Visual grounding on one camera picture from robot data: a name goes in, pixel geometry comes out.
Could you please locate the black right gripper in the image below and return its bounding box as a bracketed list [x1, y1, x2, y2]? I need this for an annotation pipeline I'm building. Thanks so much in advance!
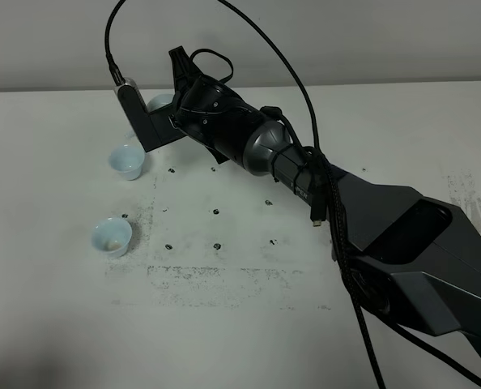
[169, 46, 265, 165]

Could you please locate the blue porcelain teapot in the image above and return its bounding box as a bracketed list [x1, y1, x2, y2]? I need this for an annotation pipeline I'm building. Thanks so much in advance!
[123, 93, 176, 139]

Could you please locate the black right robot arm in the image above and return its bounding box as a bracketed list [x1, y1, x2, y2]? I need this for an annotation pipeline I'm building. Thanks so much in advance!
[169, 47, 481, 357]

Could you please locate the far blue porcelain teacup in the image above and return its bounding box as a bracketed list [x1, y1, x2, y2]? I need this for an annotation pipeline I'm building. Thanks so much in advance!
[108, 144, 146, 181]

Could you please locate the blue porcelain teacup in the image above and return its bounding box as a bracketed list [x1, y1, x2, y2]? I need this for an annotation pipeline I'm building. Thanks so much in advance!
[108, 144, 146, 181]
[91, 217, 133, 259]

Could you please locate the near blue porcelain teacup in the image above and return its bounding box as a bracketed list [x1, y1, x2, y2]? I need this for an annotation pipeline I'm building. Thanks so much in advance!
[91, 217, 133, 259]

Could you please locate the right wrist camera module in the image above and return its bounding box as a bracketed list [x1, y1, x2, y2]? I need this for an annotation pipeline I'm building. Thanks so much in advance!
[115, 78, 185, 152]

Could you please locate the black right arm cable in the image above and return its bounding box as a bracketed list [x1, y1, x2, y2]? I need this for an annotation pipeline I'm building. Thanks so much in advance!
[104, 0, 481, 389]

